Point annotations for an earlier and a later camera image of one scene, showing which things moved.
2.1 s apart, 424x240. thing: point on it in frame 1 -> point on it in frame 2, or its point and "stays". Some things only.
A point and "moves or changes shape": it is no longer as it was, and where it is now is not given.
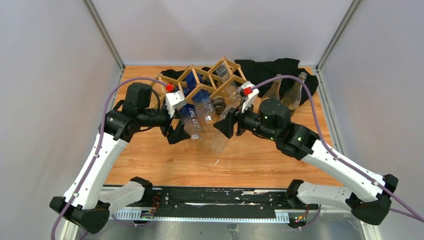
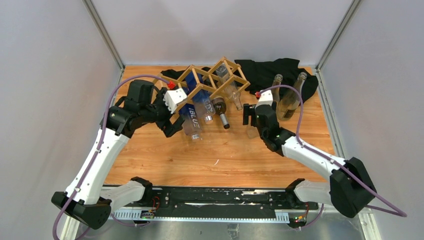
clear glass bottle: x=219 y=139 moves or changes shape
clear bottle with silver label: x=292 y=95 stays
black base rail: x=219 y=204 stays
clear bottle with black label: x=272 y=96 stays
